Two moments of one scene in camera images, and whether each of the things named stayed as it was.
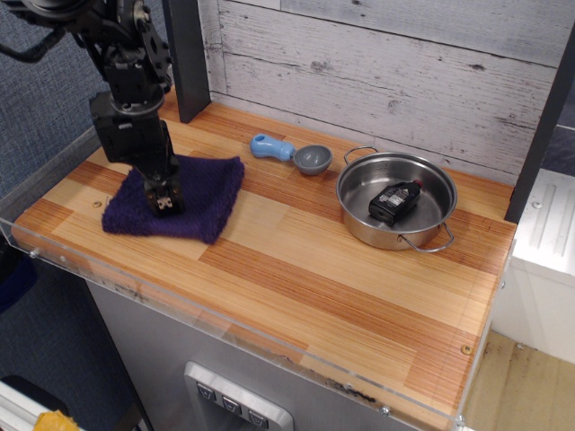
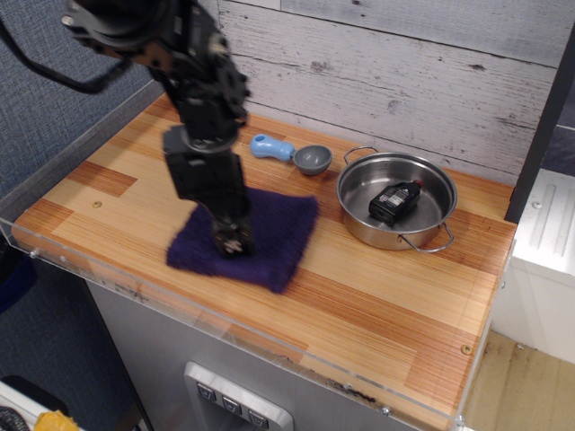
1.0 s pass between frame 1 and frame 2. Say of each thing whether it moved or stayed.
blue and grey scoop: stayed
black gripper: moved
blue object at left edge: stayed
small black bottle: stayed
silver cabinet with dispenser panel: stayed
